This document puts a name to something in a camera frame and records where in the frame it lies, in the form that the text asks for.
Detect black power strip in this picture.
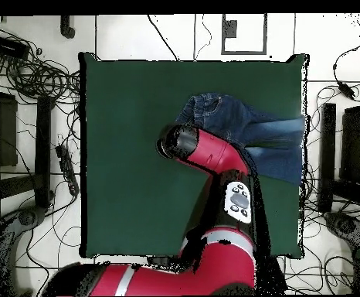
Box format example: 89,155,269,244
55,145,80,196

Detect blue denim jeans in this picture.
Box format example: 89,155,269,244
175,92,307,186

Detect dark green table cloth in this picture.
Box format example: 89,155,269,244
78,52,310,260

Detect tangle of black cables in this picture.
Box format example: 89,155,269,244
0,22,82,106

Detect black stand frame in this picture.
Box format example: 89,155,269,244
0,70,56,214
318,78,360,217

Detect black chair leg with caster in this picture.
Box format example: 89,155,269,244
59,15,76,40

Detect black power adapter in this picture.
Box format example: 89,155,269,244
336,80,358,101

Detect black box with cables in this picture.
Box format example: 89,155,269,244
0,34,30,59

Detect grey square frame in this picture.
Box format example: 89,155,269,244
220,13,268,56

